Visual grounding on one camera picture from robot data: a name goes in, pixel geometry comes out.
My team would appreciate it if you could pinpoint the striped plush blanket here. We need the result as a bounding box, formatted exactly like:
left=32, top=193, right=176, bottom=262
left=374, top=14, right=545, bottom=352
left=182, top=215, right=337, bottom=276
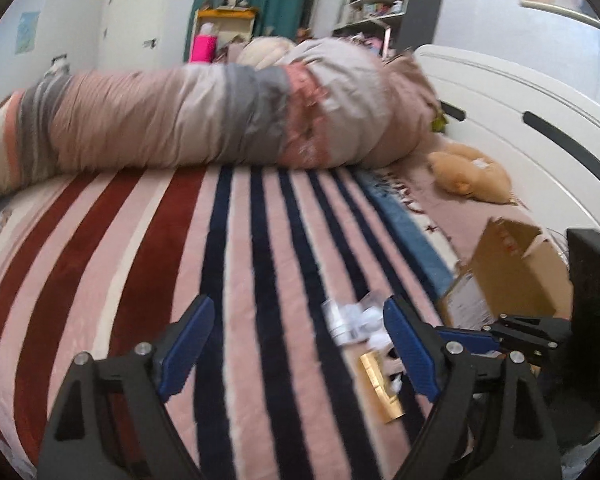
left=0, top=164, right=462, bottom=480

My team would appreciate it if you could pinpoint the rolled pink grey duvet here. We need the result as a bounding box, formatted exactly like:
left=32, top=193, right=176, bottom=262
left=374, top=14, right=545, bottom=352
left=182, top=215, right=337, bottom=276
left=0, top=37, right=444, bottom=202

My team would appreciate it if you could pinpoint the white bed headboard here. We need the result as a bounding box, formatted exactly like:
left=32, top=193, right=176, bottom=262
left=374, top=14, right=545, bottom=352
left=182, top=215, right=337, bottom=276
left=412, top=44, right=600, bottom=261

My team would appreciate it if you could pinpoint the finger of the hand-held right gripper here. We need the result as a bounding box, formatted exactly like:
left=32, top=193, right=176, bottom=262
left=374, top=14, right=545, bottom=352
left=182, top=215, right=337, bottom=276
left=434, top=313, right=574, bottom=368

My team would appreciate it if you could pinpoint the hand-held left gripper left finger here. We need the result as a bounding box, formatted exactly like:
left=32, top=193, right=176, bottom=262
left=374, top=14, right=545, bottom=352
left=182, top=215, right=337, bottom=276
left=37, top=295, right=216, bottom=480

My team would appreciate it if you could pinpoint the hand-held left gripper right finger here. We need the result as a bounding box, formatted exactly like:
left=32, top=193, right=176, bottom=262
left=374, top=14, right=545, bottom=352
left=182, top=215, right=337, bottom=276
left=383, top=294, right=564, bottom=480

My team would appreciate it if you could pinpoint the white crumpled plastic packet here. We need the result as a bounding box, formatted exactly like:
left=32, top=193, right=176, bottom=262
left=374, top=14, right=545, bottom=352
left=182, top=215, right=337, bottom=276
left=321, top=294, right=397, bottom=349

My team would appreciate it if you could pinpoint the pink bottle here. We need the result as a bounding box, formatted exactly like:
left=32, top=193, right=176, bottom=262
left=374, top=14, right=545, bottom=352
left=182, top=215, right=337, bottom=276
left=190, top=32, right=219, bottom=65

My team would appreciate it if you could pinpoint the gold rectangular box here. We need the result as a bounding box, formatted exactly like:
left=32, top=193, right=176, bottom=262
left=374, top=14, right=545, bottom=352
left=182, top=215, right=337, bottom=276
left=358, top=352, right=406, bottom=424

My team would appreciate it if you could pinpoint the brown cardboard box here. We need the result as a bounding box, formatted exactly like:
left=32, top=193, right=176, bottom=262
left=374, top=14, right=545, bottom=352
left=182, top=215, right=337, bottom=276
left=437, top=217, right=576, bottom=334

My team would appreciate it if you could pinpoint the pale blue wall poster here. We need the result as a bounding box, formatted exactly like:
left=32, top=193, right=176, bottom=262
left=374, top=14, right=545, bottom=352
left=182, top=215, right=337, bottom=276
left=14, top=10, right=42, bottom=56

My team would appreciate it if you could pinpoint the cream round pillow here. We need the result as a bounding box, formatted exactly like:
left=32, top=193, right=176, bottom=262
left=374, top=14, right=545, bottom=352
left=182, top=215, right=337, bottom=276
left=235, top=36, right=299, bottom=69

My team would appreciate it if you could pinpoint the orange plush toy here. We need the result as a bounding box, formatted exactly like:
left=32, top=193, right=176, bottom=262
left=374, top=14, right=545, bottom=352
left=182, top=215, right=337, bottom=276
left=426, top=142, right=519, bottom=206

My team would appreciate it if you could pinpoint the white door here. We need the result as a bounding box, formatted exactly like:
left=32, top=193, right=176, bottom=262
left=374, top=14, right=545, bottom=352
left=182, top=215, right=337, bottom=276
left=100, top=0, right=202, bottom=70

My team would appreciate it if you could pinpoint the pink bed sheet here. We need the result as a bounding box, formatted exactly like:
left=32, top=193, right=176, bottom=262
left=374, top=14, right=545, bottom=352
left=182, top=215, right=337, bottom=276
left=367, top=132, right=571, bottom=273

